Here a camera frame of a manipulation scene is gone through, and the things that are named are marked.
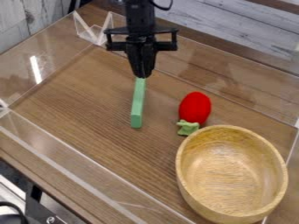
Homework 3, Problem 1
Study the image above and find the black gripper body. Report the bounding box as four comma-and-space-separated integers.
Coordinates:
104, 0, 179, 51

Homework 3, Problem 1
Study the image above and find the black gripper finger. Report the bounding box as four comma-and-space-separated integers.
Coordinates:
143, 43, 156, 78
126, 43, 144, 78

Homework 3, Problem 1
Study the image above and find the long green block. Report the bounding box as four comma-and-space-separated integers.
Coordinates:
131, 78, 146, 129

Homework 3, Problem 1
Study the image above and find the brown wooden bowl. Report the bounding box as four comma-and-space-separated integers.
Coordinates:
175, 125, 289, 224

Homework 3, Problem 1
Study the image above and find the red plush strawberry toy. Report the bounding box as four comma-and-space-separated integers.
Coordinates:
176, 92, 211, 136

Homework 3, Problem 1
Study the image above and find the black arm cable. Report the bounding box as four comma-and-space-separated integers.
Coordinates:
151, 0, 174, 11

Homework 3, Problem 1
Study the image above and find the black metal table frame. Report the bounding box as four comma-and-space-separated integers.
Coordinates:
0, 159, 86, 224

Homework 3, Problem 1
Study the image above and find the black cable at corner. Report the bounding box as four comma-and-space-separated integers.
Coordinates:
0, 201, 31, 224

